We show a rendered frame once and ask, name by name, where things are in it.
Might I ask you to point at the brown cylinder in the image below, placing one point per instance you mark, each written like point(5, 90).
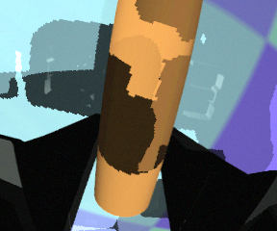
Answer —
point(151, 46)

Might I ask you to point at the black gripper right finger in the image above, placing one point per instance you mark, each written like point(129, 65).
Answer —
point(204, 193)

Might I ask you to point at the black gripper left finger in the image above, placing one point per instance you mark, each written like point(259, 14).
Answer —
point(45, 178)

